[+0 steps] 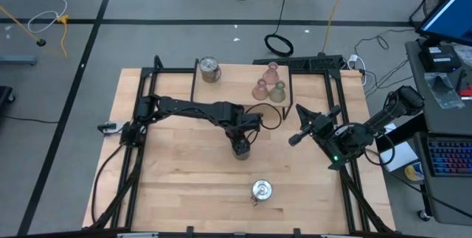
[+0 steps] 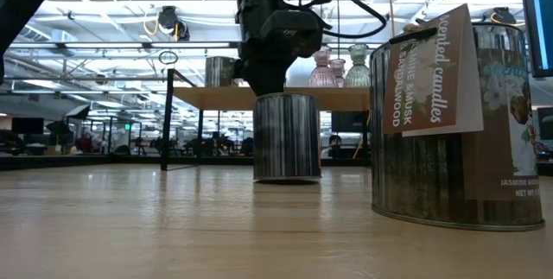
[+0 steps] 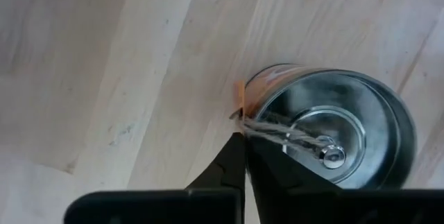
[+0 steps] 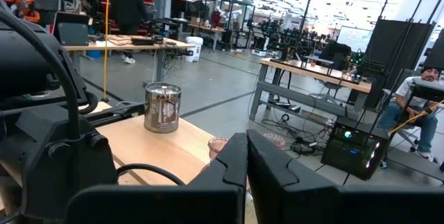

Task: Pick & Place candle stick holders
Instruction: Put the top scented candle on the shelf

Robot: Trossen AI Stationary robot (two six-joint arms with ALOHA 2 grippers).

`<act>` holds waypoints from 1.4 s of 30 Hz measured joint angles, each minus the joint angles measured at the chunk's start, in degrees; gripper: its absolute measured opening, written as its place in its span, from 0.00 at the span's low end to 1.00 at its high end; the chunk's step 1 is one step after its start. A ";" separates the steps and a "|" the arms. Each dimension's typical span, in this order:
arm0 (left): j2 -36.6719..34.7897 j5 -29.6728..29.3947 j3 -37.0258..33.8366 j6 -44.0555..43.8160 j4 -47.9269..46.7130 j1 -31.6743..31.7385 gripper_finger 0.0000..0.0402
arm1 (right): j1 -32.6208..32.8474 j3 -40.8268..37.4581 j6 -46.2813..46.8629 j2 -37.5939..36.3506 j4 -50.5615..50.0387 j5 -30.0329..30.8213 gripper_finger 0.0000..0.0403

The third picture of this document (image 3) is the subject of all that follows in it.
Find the metal scented candle tin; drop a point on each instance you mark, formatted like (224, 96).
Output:
(364, 106)

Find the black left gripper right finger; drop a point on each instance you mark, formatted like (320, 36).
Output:
(312, 206)

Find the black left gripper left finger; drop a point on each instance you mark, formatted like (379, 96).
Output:
(208, 206)

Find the brown scented candles tag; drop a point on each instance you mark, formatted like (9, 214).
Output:
(239, 94)

